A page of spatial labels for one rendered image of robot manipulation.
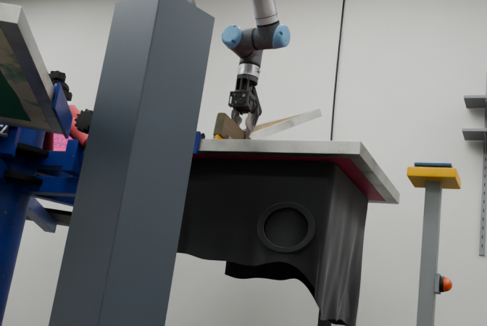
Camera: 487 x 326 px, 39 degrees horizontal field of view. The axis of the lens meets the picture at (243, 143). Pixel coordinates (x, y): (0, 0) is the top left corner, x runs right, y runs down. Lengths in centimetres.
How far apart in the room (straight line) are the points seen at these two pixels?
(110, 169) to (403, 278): 279
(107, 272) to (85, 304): 9
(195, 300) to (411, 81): 194
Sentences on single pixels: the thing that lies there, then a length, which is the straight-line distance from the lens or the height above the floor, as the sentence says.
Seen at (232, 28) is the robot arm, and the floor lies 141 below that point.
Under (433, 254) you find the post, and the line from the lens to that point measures 192.
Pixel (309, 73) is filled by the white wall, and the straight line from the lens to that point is 462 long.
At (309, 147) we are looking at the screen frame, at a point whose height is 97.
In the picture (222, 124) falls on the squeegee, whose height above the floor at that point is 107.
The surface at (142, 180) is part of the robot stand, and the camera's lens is 153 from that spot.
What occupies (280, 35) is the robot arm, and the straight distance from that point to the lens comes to 221.
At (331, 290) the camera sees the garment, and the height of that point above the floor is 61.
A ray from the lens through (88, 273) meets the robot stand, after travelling 153.
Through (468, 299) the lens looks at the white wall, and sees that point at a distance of 406.
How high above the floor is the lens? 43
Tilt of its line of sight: 16 degrees up
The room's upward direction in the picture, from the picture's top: 8 degrees clockwise
